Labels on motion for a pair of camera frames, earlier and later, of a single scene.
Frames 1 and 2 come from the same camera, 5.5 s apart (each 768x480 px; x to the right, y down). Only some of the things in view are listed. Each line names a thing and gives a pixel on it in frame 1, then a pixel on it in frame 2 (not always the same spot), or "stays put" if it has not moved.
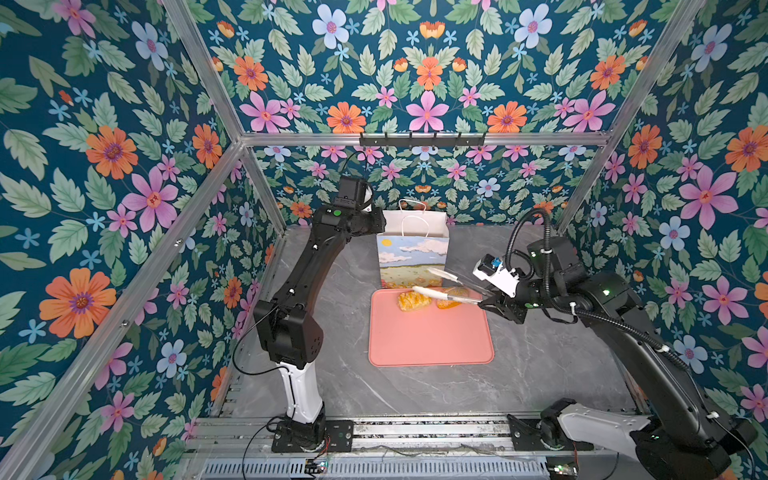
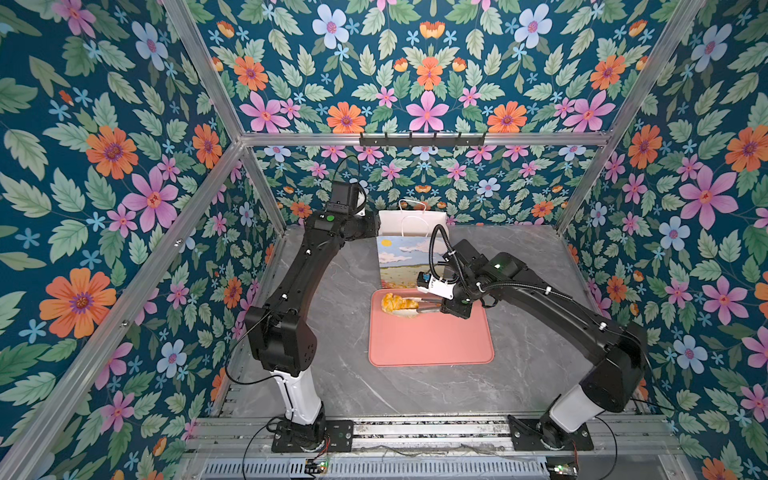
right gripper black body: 529,295 -> 459,304
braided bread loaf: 411,300 -> 391,302
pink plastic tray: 432,335 stays put
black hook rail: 419,142 stays put
